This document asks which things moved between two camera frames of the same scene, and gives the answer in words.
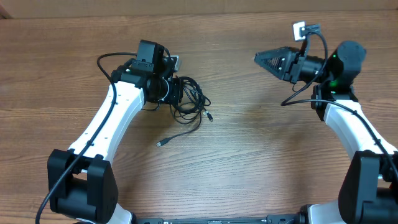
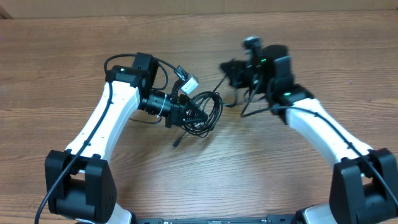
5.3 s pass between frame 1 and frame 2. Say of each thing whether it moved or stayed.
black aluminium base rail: stayed
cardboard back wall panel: stayed
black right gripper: moved
